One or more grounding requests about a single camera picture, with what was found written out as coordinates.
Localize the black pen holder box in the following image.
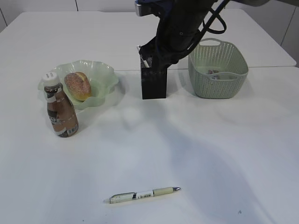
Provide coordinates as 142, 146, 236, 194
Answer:
140, 57, 167, 100

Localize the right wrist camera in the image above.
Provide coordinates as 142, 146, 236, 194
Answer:
135, 0, 163, 17

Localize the grey white pen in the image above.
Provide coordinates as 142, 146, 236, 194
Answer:
140, 55, 150, 68

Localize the cream white pen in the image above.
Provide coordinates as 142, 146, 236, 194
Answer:
103, 187, 181, 204

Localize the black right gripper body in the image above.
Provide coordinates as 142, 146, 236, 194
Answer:
141, 31, 194, 68

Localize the sesame bread roll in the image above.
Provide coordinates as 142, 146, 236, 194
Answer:
64, 72, 92, 101

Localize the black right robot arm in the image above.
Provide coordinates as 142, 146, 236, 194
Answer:
135, 0, 228, 70

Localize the clear plastic ruler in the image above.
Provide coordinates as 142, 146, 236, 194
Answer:
136, 45, 142, 57

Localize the brown drink bottle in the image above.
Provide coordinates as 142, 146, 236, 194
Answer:
42, 72, 78, 138

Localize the green woven plastic basket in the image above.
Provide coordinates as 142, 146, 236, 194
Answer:
188, 38, 249, 99

